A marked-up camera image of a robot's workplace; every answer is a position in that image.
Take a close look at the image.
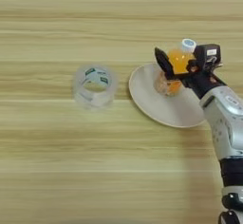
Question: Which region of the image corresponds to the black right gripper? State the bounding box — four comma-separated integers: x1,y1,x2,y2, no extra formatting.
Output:
154,47,228,100

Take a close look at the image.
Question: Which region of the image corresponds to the orange juice bottle white cap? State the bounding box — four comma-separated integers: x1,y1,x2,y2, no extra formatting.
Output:
153,38,197,97

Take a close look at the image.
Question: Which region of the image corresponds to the round beige plate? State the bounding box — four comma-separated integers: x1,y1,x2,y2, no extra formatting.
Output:
128,62,208,129

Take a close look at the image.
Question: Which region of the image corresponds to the black box with white label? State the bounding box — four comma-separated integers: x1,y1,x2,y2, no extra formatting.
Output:
193,43,222,70

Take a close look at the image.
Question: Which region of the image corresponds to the clear adhesive tape roll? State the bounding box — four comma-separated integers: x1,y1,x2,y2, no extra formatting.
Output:
72,64,119,112

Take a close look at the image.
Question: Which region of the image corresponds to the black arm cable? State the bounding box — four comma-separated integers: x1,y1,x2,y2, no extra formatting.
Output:
217,210,241,224

